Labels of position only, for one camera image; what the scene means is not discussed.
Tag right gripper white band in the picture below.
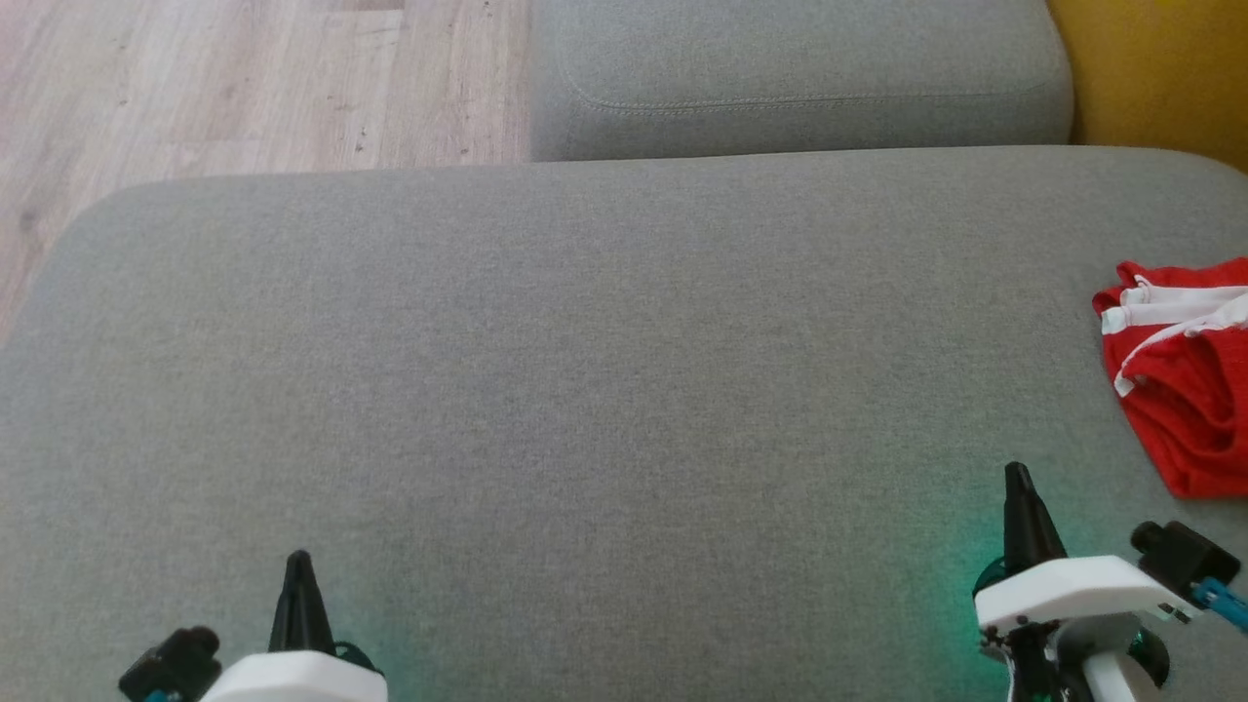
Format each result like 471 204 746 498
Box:
975 463 1195 702

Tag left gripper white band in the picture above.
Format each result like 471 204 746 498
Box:
200 551 389 702

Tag red basketball jersey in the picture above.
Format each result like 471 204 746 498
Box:
1121 327 1248 498

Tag large grey sofa seat cushion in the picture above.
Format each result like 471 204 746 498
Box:
0 146 1248 702

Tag grey sofa back cushion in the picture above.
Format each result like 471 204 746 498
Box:
529 0 1075 163

